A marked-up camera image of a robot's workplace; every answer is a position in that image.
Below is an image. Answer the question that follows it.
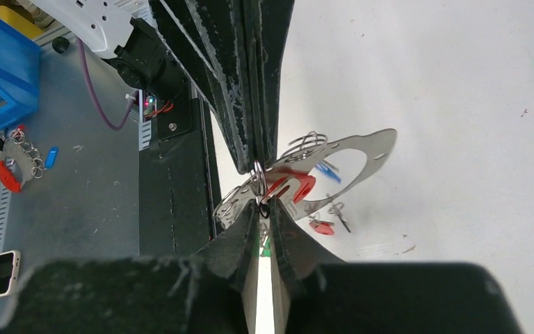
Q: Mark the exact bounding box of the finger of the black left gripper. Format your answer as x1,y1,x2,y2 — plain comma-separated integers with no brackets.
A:
149,1,256,174
243,0,295,166

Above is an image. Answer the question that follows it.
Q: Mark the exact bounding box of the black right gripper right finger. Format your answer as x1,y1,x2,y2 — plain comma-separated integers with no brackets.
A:
268,198,343,295

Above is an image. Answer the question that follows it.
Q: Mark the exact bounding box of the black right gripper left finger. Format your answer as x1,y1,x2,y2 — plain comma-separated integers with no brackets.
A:
195,200,259,295

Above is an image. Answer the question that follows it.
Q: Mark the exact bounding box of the silver key with red tag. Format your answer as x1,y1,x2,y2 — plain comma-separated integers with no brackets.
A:
257,171,316,211

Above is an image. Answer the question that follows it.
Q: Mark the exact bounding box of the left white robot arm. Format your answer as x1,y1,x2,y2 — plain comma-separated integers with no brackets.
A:
36,1,294,174

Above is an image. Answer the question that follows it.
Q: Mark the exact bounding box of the red key tag on plate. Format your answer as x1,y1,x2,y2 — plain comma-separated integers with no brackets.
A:
309,219,335,236

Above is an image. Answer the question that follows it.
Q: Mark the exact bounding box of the silver key beside red tag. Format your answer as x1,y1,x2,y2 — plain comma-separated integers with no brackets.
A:
328,202,352,233

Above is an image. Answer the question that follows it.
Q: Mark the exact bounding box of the blue key tag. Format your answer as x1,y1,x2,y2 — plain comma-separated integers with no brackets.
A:
315,160,342,184

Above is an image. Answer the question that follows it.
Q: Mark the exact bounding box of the blue plastic bin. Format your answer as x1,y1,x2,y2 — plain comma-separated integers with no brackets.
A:
0,19,41,130

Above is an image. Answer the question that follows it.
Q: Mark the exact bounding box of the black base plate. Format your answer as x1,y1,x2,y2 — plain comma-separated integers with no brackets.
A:
138,87,219,256

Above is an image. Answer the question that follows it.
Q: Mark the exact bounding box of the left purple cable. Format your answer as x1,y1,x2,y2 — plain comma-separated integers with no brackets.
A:
76,36,139,132

